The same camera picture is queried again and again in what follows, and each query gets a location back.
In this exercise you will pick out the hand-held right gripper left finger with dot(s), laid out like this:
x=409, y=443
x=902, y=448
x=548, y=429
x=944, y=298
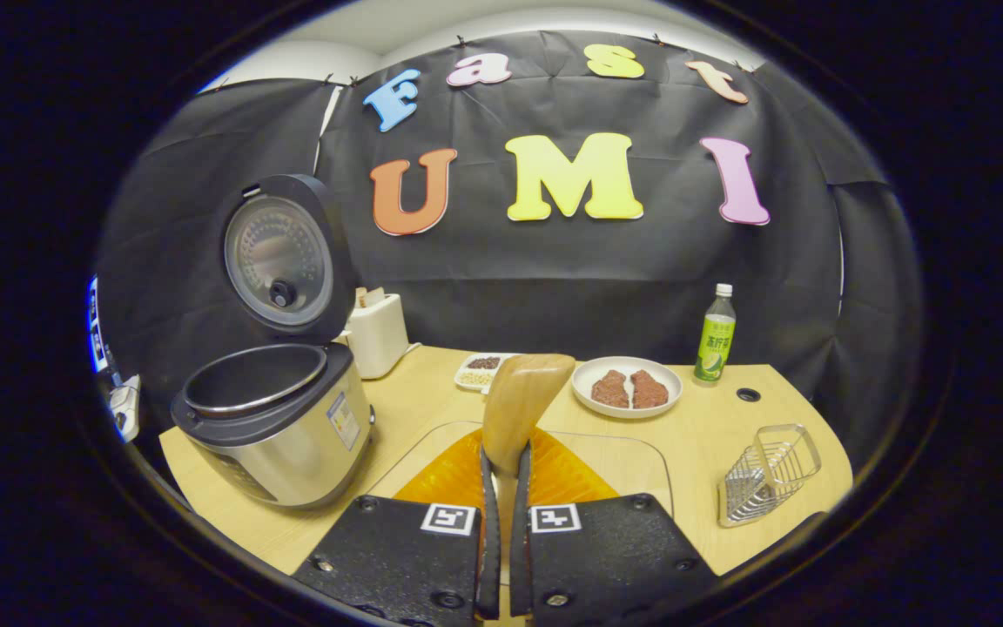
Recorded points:
x=397, y=557

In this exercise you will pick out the black table grommet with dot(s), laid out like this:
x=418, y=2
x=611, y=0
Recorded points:
x=748, y=394

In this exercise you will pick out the black silver rice cooker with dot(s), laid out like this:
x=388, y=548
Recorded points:
x=284, y=435

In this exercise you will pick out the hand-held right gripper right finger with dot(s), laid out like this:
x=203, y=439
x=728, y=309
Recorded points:
x=615, y=557

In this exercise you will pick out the white round plate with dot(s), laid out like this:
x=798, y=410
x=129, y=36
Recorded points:
x=628, y=412

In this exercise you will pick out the toast bread slice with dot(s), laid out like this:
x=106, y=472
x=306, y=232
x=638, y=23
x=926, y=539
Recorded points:
x=362, y=297
x=376, y=298

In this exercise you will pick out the black backdrop cloth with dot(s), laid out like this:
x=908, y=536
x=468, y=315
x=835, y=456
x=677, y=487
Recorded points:
x=510, y=287

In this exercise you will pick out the green drink bottle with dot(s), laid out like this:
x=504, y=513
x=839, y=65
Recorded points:
x=715, y=344

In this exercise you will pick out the white power strip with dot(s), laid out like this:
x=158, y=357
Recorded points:
x=125, y=409

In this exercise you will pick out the wooden spoon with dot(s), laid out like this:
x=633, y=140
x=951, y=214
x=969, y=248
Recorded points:
x=523, y=392

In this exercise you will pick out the white divided bean dish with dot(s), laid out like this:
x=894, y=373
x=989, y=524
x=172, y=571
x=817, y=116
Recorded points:
x=480, y=373

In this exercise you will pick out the white toaster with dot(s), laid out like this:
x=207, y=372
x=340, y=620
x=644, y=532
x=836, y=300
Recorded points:
x=378, y=335

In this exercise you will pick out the brown meat piece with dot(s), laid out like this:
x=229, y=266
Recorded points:
x=649, y=389
x=610, y=388

